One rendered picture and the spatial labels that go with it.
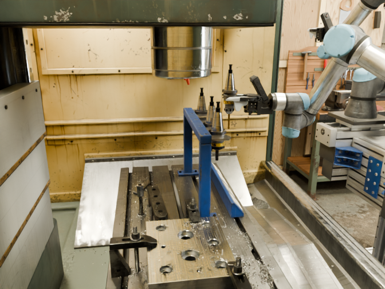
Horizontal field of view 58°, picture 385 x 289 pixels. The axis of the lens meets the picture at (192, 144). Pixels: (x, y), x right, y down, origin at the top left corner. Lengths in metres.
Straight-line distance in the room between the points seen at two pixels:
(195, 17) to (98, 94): 1.24
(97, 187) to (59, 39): 0.79
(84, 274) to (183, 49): 1.05
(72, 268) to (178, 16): 1.16
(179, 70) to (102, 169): 1.25
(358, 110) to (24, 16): 1.52
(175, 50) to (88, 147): 1.29
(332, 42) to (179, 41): 0.72
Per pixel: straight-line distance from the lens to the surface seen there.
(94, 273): 1.56
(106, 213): 1.81
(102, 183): 1.94
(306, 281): 1.34
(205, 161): 1.20
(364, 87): 1.86
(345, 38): 1.39
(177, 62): 0.85
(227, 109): 1.45
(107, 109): 1.97
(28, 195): 1.07
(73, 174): 2.12
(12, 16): 0.83
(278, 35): 2.07
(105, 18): 0.80
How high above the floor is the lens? 1.55
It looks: 18 degrees down
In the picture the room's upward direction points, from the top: straight up
